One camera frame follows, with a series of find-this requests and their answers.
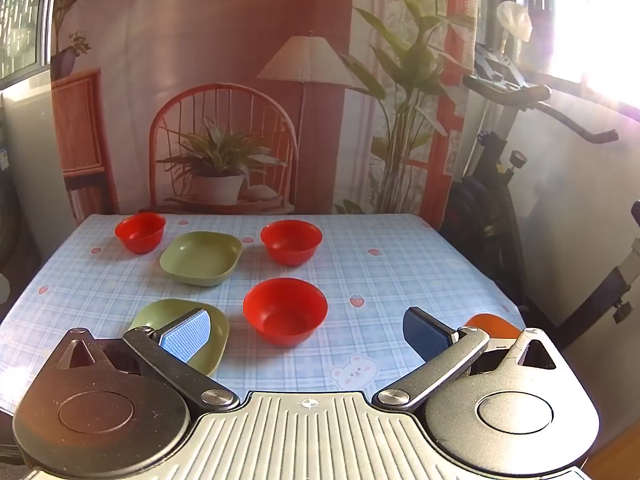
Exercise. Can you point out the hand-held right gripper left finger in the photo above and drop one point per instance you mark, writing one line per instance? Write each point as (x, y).
(186, 334)

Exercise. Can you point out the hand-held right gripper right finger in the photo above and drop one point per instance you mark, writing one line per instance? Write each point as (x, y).
(429, 332)

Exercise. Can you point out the green square plate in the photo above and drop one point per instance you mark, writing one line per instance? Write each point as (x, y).
(200, 257)
(155, 316)

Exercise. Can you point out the orange plate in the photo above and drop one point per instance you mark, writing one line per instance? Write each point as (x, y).
(492, 326)

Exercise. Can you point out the red plastic bowl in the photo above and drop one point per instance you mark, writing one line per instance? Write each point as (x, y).
(285, 310)
(291, 242)
(140, 232)

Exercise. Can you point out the blue checked tablecloth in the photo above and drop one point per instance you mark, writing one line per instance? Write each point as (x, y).
(350, 270)

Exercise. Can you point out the black exercise bike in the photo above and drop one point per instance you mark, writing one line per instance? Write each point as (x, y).
(492, 200)

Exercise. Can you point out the white plastic bag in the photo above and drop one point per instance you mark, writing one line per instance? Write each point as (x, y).
(514, 20)

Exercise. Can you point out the bright window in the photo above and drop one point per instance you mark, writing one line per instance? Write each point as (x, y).
(590, 25)

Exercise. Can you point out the window with patterned glass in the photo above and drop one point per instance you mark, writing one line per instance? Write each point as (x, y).
(22, 15)

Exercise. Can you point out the printed wall tapestry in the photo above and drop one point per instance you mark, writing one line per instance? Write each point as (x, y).
(210, 85)

